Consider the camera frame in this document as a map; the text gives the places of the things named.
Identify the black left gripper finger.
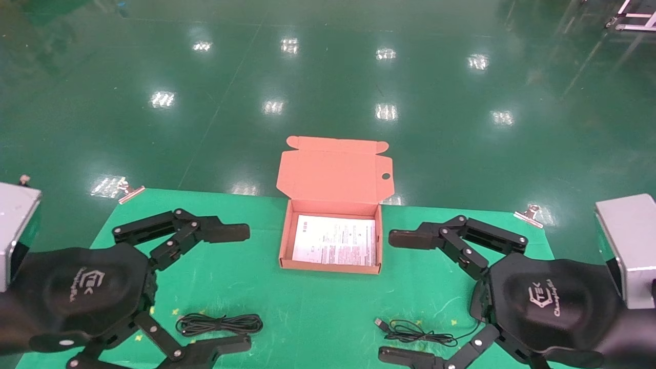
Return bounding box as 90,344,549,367
112,208,251,272
67,312,253,369

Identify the black data cable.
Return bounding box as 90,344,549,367
176,314,263,337

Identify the black USB cable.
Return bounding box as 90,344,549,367
374,318,482,348

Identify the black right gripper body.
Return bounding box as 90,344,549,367
469,251,628,359

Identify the white printed paper sheet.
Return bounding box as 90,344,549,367
292,214,377,267

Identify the green table mat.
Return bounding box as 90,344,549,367
15,189,564,369

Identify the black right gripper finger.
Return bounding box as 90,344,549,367
388,215,528,280
378,325,534,369

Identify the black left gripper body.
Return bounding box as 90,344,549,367
0,245,157,357

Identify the white metal cart frame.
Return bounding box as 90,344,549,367
605,0,656,32

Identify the orange cardboard box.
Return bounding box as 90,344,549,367
277,136,395,275

